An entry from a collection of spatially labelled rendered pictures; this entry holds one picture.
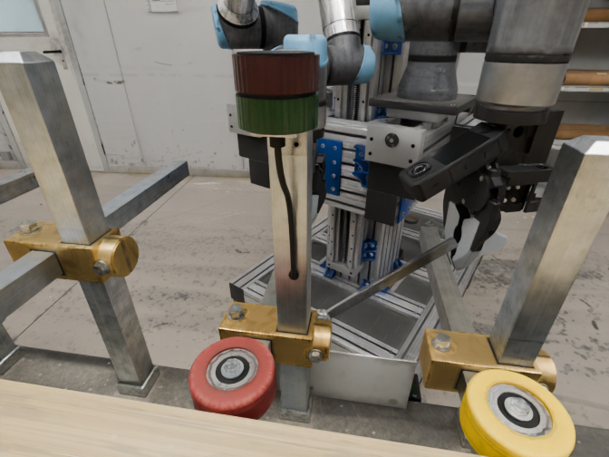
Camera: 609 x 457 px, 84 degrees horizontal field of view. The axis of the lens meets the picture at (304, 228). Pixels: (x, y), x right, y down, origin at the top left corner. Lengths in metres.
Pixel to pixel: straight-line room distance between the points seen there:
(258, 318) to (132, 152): 3.36
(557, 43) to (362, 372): 0.43
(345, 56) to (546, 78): 0.43
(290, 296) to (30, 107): 0.31
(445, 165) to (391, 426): 0.36
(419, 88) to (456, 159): 0.56
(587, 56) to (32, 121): 3.38
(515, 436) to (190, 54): 3.16
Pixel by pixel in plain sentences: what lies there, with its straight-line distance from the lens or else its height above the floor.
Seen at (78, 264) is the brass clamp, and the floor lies 0.95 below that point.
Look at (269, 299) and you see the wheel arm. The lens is 0.48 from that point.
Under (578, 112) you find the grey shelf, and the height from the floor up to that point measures 0.66.
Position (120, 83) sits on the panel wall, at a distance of 3.59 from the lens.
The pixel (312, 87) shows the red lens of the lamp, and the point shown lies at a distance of 0.25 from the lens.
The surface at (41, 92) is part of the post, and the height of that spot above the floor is 1.13.
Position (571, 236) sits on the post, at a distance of 0.37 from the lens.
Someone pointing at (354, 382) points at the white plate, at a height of 0.75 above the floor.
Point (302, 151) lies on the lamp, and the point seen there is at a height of 1.09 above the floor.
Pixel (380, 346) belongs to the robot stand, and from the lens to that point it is 1.31.
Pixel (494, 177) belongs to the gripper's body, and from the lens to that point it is 0.43.
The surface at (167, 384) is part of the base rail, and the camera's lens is 0.63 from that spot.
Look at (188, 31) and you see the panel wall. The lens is 3.25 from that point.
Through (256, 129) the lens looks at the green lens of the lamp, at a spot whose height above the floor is 1.12.
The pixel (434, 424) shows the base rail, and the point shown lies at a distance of 0.58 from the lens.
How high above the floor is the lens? 1.18
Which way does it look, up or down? 29 degrees down
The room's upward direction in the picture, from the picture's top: straight up
